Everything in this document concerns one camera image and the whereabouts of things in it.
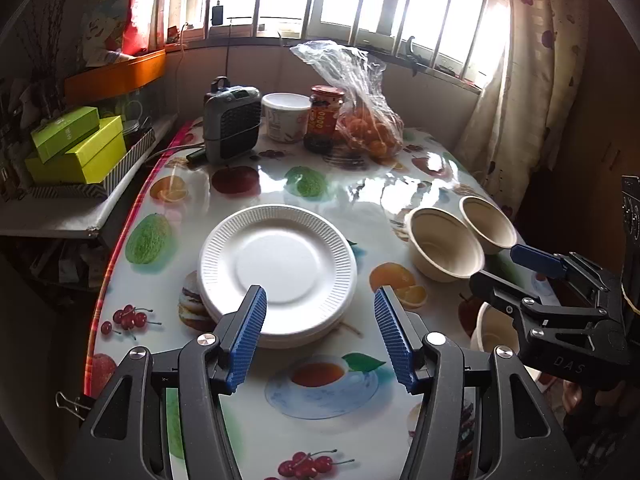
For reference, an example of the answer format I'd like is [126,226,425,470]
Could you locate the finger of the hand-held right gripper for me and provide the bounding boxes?
[469,270,613,346]
[510,244,623,311]

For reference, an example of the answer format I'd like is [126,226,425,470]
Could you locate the beige paper bowl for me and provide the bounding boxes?
[404,206,486,282]
[471,302,526,357]
[459,196,518,255]

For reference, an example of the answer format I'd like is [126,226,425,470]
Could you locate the grey portable fan heater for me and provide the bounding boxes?
[202,76,263,165]

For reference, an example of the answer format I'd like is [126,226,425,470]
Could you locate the person's right hand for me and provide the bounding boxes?
[561,379,628,413]

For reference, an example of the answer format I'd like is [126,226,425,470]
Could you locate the glass jar with metal lid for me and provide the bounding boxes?
[121,119,151,150]

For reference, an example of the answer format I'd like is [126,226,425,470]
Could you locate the red label sauce jar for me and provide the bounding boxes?
[304,85,347,154]

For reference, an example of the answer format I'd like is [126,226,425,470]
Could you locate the patterned beige curtain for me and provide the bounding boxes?
[452,0,587,222]

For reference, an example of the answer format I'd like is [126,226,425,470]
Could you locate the colourful printed poster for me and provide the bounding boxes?
[75,0,171,68]

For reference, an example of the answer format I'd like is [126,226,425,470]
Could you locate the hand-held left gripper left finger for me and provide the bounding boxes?
[62,285,268,480]

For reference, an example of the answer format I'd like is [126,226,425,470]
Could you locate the grey striped box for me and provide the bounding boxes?
[27,127,156,201]

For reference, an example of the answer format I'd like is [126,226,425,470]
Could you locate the fruit printed table cover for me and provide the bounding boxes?
[87,117,556,480]

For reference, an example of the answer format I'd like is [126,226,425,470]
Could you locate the group of small bottles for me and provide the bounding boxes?
[0,80,37,202]

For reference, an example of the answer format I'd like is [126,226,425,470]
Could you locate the white round tub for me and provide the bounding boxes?
[261,92,312,144]

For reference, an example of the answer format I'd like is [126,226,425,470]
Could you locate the black window handle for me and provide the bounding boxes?
[405,36,422,79]

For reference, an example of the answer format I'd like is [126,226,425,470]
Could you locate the orange box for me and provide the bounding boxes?
[64,49,167,106]

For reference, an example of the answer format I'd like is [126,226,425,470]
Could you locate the large yellow-green box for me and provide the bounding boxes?
[25,115,127,184]

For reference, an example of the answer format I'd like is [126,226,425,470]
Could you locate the slim green box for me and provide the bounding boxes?
[30,106,101,163]

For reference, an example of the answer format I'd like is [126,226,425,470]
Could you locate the white side shelf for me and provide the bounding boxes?
[0,112,180,239]

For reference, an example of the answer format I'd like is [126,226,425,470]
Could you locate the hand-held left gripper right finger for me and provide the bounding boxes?
[374,286,583,480]

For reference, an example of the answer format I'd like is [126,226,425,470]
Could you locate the heater power cable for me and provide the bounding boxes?
[145,141,209,167]

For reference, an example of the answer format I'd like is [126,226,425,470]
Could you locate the black binder clip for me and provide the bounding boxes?
[55,391,97,422]

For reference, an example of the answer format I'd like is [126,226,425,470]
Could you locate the dry branches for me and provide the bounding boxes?
[15,0,76,83]

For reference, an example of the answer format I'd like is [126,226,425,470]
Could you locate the clear plastic bag of oranges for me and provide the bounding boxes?
[290,40,406,162]

